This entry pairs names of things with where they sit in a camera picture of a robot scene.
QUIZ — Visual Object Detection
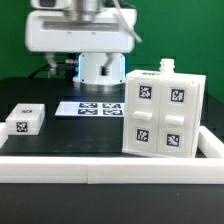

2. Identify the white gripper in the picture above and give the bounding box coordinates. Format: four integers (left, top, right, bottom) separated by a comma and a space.
25, 9, 134, 76

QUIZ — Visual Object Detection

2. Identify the white cabinet top block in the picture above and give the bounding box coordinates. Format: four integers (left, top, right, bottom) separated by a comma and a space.
6, 103, 45, 135

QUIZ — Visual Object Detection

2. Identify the white cabinet door panel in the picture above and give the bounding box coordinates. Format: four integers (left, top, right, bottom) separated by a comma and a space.
126, 77, 161, 153
157, 79, 197, 157

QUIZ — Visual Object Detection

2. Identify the white cabinet body box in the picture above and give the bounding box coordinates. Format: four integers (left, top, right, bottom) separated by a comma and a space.
122, 59, 206, 158

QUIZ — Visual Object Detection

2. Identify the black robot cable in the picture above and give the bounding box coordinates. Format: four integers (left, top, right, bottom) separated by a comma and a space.
27, 58, 80, 80

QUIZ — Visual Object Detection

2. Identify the white marker base plate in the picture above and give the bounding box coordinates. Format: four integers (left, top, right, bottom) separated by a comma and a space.
55, 101, 124, 117

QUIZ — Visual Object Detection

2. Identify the white thin cable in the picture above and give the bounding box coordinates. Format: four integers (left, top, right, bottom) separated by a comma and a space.
111, 0, 143, 44

